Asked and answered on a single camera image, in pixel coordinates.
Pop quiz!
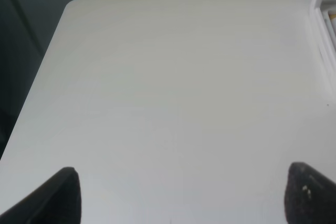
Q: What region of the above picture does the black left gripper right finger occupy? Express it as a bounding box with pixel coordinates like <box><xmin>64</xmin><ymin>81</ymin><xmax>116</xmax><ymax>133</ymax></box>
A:
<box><xmin>284</xmin><ymin>162</ymin><xmax>335</xmax><ymax>224</ymax></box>

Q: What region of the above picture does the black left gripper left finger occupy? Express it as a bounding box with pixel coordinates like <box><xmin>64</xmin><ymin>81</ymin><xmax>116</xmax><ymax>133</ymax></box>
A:
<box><xmin>1</xmin><ymin>167</ymin><xmax>82</xmax><ymax>223</ymax></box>

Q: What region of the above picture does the white drawer cabinet frame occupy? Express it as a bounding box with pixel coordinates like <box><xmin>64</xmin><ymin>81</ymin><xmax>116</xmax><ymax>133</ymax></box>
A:
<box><xmin>309</xmin><ymin>0</ymin><xmax>335</xmax><ymax>91</ymax></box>

